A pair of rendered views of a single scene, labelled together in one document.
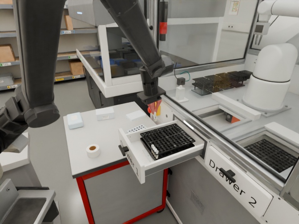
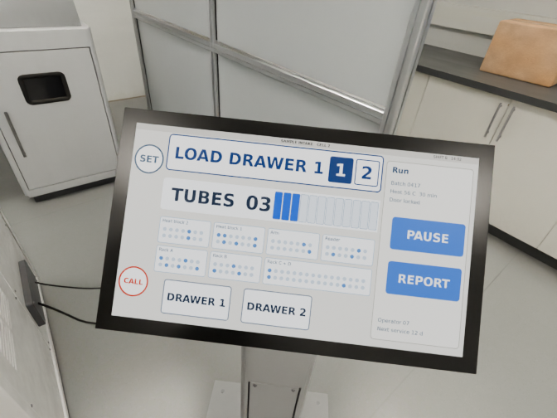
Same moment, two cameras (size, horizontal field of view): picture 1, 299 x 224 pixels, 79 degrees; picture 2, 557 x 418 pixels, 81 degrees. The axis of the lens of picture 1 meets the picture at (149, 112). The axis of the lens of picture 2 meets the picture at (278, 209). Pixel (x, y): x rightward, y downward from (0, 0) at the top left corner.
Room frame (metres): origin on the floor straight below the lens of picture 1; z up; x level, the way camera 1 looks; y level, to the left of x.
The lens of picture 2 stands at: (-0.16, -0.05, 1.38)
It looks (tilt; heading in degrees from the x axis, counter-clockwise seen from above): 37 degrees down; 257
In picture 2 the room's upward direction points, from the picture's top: 5 degrees clockwise
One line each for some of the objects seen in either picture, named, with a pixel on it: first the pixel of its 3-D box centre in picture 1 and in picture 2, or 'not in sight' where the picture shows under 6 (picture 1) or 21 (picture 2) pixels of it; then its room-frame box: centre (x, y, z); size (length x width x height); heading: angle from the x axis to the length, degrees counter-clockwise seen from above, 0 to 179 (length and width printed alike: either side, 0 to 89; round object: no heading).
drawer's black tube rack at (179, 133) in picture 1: (166, 142); not in sight; (0.74, -0.09, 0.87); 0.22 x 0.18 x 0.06; 116
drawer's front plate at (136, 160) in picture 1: (130, 153); not in sight; (0.65, 0.09, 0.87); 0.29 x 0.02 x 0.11; 26
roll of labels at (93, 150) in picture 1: (93, 150); not in sight; (0.77, 0.31, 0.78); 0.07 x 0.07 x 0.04
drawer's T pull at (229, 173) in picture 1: (229, 174); not in sight; (0.49, -0.31, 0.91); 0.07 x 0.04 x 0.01; 26
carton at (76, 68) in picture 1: (79, 66); not in sight; (4.25, 1.65, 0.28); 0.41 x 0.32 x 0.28; 120
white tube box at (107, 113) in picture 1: (105, 114); not in sight; (1.17, 0.33, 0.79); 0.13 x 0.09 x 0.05; 107
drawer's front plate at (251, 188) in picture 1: (232, 177); not in sight; (0.51, -0.34, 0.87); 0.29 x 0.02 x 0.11; 26
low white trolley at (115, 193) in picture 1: (117, 167); not in sight; (1.02, 0.26, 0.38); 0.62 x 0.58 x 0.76; 26
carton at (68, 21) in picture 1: (76, 22); not in sight; (4.31, 1.56, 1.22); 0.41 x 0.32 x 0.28; 120
